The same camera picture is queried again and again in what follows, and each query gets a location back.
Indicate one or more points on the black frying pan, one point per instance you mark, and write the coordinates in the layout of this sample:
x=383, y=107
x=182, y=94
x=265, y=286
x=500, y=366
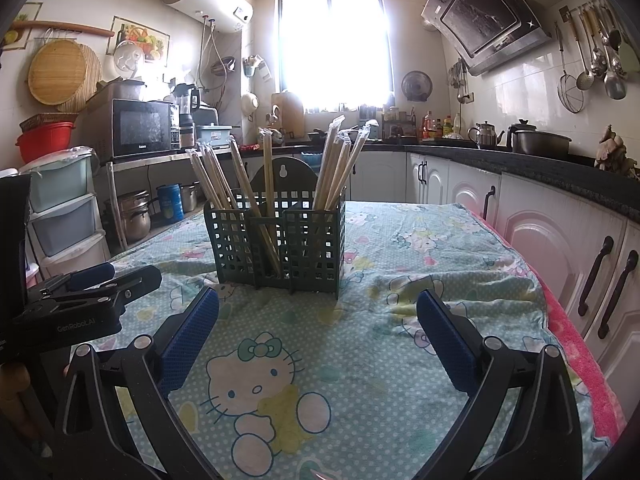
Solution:
x=316, y=135

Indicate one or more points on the spice rack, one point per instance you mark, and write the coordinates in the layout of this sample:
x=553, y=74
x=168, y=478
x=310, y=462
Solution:
x=397, y=122

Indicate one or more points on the metal shelf rack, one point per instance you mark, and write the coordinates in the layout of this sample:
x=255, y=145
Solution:
x=150, y=160

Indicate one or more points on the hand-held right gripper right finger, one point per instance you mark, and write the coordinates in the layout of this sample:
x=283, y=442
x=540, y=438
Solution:
x=447, y=345

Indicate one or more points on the green plastic utensil basket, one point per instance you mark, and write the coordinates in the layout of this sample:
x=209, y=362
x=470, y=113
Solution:
x=310, y=240

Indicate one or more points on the blue canister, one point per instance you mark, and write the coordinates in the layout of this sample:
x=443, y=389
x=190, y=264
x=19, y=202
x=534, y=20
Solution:
x=170, y=203

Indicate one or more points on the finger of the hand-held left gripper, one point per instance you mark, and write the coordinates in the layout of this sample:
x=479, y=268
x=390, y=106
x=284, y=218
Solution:
x=92, y=275
x=132, y=285

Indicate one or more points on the window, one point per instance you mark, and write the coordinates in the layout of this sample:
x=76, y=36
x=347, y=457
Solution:
x=332, y=50

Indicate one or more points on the small steel pot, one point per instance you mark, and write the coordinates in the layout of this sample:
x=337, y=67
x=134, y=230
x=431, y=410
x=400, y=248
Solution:
x=189, y=197

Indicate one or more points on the blender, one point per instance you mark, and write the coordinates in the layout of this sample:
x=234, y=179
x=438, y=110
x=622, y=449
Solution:
x=186, y=105

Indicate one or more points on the fruit wall poster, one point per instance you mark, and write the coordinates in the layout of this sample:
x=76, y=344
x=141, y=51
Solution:
x=145, y=35

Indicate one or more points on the ginger root pile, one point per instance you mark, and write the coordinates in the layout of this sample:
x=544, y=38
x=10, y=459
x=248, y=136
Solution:
x=612, y=152

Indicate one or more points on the cluster of condiment bottles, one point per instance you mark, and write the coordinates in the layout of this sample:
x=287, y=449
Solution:
x=427, y=125

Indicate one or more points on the steel kettle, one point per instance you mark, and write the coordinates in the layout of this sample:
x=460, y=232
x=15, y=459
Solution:
x=486, y=136

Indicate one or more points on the cartoon cat printed cloth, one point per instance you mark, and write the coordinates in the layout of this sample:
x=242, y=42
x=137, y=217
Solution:
x=350, y=360

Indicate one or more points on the bunch of chopsticks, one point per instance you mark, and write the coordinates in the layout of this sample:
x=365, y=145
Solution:
x=340, y=160

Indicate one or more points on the row of hanging kitchen utensils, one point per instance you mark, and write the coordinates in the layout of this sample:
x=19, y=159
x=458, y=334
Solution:
x=571, y=92

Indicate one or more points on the hanging dark kitchen tools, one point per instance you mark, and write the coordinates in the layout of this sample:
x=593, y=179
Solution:
x=457, y=77

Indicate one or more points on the steel cooking pot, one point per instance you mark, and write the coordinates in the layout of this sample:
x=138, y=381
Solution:
x=542, y=144

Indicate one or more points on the wooden cutting board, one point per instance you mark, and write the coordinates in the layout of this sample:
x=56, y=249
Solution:
x=292, y=112

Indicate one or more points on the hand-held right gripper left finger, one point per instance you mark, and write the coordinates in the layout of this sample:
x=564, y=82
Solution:
x=192, y=340

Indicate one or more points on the round black wall fan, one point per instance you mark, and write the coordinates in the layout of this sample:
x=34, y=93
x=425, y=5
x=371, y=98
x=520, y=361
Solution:
x=416, y=85

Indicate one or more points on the plastic drawer cabinet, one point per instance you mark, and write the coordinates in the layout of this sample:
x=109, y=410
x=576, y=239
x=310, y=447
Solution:
x=65, y=220

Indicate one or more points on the large steel pot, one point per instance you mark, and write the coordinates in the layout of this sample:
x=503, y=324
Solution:
x=134, y=220

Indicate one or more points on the black microwave oven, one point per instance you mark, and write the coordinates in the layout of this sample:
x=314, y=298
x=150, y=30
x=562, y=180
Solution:
x=140, y=130

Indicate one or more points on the wall brush holder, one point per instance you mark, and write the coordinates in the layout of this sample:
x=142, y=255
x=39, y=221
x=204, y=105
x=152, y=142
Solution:
x=255, y=66

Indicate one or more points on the wooden rolling pin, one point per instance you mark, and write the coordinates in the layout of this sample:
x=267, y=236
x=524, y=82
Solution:
x=60, y=26

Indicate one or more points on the black range hood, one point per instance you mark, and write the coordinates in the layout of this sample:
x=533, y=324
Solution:
x=480, y=15

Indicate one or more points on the blue hanging waste bin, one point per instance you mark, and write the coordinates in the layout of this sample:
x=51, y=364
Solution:
x=311, y=158

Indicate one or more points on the round bamboo tray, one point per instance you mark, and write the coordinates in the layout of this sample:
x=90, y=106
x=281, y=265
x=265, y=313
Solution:
x=55, y=72

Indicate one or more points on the blue-grey storage box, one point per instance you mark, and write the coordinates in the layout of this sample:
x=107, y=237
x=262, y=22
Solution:
x=212, y=135

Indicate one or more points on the white colander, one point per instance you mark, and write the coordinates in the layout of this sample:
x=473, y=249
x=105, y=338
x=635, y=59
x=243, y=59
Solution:
x=249, y=102

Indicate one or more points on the red plastic basin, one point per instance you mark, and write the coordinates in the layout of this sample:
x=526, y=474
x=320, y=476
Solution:
x=45, y=142

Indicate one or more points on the person's left hand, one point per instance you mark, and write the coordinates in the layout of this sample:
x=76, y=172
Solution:
x=14, y=385

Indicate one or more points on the white round plastic cover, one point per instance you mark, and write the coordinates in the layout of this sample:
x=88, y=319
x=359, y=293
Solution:
x=127, y=60

